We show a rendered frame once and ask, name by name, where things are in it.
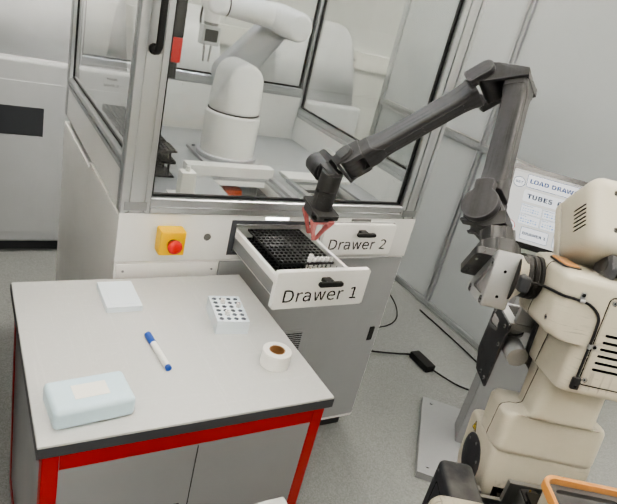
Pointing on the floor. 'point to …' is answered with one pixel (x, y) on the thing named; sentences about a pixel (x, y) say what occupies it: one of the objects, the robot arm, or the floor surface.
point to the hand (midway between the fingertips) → (312, 234)
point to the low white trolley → (159, 399)
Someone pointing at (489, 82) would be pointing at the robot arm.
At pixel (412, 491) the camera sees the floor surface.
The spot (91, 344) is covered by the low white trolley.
